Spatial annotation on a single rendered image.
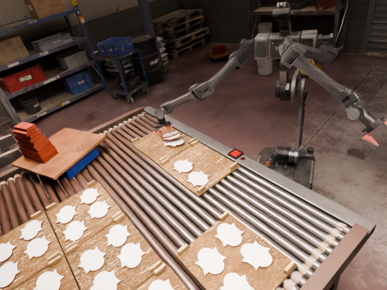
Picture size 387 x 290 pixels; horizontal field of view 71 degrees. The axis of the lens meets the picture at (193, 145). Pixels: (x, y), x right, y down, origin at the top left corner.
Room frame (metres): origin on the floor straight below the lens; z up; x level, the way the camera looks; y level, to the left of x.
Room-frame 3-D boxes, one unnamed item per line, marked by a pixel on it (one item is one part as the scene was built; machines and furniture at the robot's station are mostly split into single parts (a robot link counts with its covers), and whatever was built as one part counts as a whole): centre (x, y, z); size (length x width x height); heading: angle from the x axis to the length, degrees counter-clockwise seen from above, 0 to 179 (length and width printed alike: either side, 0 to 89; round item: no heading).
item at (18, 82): (5.02, 2.76, 0.78); 0.66 x 0.45 x 0.28; 130
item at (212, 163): (1.39, 0.00, 0.93); 0.41 x 0.35 x 0.02; 32
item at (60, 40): (5.48, 2.16, 1.16); 0.60 x 0.40 x 0.15; 133
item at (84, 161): (1.75, 0.94, 0.97); 0.31 x 0.31 x 0.10; 55
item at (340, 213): (1.59, -0.17, 0.89); 2.08 x 0.09 x 0.06; 32
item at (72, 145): (1.78, 0.99, 1.03); 0.50 x 0.50 x 0.02; 55
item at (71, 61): (5.63, 1.99, 0.76); 0.50 x 0.36 x 0.24; 136
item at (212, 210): (1.36, 0.19, 0.90); 1.95 x 0.05 x 0.05; 32
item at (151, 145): (1.75, 0.22, 0.93); 0.41 x 0.35 x 0.02; 34
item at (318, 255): (1.44, 0.06, 0.90); 1.95 x 0.05 x 0.05; 32
